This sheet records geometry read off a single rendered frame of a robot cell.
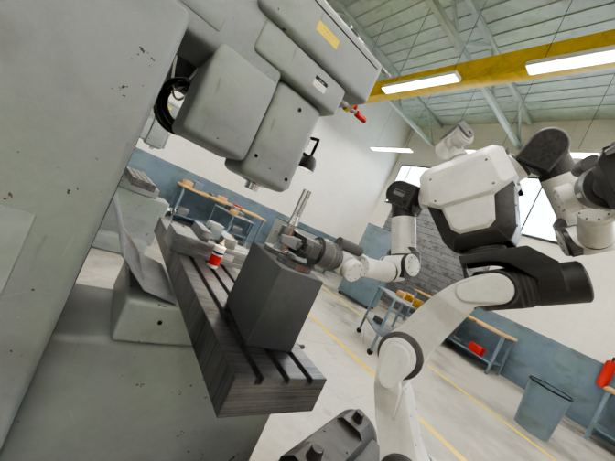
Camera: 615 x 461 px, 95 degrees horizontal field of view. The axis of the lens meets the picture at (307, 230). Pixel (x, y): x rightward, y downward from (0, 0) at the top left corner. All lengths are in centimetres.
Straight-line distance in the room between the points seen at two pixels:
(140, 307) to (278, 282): 42
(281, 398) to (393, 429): 52
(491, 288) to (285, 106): 81
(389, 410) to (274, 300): 59
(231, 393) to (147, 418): 58
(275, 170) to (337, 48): 43
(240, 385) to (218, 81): 73
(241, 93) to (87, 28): 35
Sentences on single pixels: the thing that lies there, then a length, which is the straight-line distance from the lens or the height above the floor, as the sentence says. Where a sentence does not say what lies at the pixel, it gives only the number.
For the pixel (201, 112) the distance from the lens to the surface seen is 86.
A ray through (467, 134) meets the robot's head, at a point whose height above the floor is 174.
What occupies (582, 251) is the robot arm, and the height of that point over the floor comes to 150.
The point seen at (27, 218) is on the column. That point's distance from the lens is 76.
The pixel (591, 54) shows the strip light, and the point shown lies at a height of 430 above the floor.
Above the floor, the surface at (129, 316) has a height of 83.
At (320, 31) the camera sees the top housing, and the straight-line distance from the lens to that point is 105.
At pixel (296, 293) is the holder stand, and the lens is 65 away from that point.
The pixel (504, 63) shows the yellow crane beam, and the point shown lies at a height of 494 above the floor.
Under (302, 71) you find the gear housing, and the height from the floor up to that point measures 167.
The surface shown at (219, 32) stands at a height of 161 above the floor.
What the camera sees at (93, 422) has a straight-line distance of 111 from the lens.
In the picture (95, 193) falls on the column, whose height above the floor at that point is 113.
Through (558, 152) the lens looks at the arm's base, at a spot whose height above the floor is 172.
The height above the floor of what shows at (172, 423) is 49.
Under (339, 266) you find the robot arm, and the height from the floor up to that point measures 118.
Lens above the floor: 126
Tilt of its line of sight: 1 degrees down
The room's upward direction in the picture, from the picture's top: 25 degrees clockwise
